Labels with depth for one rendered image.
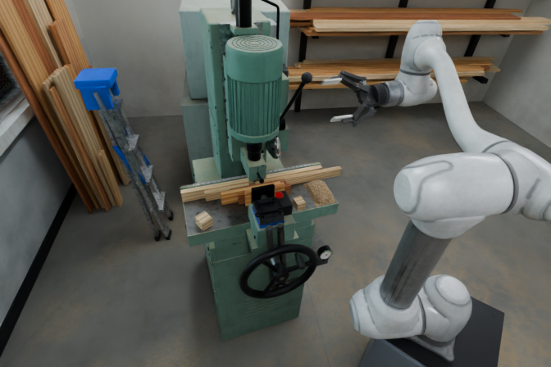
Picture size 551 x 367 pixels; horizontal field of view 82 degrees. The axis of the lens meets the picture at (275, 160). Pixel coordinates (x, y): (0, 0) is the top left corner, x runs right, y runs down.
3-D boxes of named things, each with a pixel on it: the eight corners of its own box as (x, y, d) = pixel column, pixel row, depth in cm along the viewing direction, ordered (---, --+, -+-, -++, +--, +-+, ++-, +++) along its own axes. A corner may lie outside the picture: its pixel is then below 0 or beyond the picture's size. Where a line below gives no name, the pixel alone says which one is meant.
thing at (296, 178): (206, 201, 125) (205, 194, 123) (205, 197, 126) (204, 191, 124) (340, 175, 141) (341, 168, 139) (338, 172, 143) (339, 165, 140)
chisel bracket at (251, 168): (248, 184, 121) (248, 167, 116) (240, 163, 132) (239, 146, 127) (267, 181, 123) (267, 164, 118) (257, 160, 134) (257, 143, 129)
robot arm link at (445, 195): (416, 343, 107) (353, 350, 106) (398, 296, 119) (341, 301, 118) (539, 188, 56) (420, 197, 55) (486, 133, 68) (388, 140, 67)
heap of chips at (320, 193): (316, 206, 125) (317, 200, 123) (302, 183, 136) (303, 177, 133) (336, 201, 128) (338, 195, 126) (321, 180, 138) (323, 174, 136)
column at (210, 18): (220, 185, 148) (206, 23, 103) (212, 157, 164) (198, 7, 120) (266, 176, 154) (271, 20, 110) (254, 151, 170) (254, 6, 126)
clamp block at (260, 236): (256, 248, 112) (256, 232, 107) (247, 220, 122) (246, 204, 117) (294, 238, 116) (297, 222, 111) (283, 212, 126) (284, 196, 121)
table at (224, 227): (191, 269, 108) (189, 259, 104) (183, 206, 130) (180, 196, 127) (348, 230, 124) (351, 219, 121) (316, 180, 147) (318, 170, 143)
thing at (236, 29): (234, 51, 104) (233, -7, 93) (229, 43, 110) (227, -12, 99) (257, 49, 106) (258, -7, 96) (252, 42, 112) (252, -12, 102)
